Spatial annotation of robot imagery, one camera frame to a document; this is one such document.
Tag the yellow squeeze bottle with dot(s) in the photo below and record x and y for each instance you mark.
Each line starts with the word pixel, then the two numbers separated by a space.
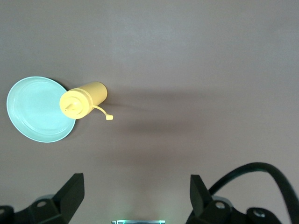
pixel 93 93

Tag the mint green plate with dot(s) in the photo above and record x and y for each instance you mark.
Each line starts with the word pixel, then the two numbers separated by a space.
pixel 35 109

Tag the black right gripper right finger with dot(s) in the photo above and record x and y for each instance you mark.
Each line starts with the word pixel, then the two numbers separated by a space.
pixel 198 196

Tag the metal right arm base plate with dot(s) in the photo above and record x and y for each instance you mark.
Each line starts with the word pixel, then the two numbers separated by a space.
pixel 137 221

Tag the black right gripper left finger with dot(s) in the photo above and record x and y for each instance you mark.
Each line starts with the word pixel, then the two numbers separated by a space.
pixel 70 196

